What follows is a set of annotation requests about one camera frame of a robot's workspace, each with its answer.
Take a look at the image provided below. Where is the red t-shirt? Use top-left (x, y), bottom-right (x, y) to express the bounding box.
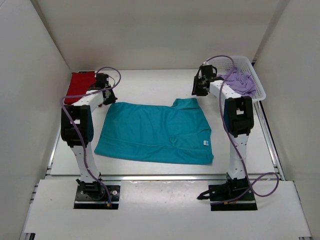
top-left (60, 72), bottom-right (103, 112)

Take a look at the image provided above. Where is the teal t-shirt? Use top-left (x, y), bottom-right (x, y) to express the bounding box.
top-left (94, 98), bottom-right (214, 165)

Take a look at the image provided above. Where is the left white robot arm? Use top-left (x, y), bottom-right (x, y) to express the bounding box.
top-left (60, 71), bottom-right (117, 200)

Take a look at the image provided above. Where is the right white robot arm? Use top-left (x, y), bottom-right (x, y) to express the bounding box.
top-left (191, 65), bottom-right (254, 200)

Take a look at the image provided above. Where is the white plastic basket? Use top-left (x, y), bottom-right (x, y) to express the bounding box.
top-left (210, 55), bottom-right (266, 103)

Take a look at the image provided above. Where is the lavender t-shirt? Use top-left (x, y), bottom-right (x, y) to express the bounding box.
top-left (225, 68), bottom-right (257, 97)

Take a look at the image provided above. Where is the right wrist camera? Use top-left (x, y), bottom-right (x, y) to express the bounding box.
top-left (201, 61), bottom-right (212, 68)

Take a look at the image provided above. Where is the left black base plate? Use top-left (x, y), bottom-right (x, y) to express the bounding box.
top-left (73, 183), bottom-right (121, 210)

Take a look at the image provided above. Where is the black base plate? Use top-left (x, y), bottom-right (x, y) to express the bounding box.
top-left (73, 183), bottom-right (121, 210)
top-left (196, 183), bottom-right (258, 211)

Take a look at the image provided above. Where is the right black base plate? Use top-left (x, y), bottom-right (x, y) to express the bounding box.
top-left (196, 183), bottom-right (258, 211)

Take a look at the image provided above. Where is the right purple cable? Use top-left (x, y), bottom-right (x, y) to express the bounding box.
top-left (204, 54), bottom-right (281, 198)

